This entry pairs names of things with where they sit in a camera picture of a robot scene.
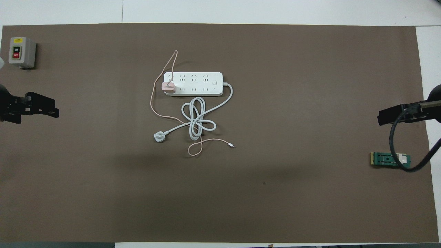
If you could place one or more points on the grey on-off switch box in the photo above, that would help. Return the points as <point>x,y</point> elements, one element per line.
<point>21,51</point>

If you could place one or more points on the pink charger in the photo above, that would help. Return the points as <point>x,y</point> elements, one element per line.
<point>169,88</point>

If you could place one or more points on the brown table mat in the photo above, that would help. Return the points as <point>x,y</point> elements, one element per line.
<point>275,199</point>

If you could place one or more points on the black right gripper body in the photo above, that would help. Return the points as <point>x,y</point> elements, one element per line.
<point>433,112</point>

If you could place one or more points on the green knife switch yellow base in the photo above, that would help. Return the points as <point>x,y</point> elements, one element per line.
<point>386,160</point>

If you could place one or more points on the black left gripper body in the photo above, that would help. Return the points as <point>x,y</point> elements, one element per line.
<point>8,106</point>

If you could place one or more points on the white power strip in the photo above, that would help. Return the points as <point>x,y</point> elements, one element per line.
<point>198,83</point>

